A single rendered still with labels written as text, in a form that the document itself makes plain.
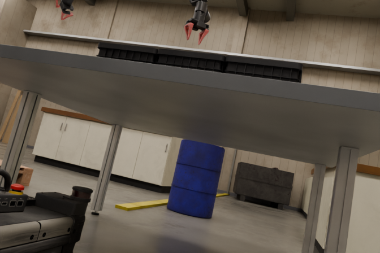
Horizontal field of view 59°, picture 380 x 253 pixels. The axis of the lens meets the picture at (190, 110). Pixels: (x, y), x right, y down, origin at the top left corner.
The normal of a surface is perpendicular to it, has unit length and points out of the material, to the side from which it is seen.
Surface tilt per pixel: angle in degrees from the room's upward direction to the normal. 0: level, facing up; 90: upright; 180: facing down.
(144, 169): 90
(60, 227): 90
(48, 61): 90
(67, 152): 90
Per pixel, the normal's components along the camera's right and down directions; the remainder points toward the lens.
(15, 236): 0.94, 0.16
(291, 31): -0.25, -0.22
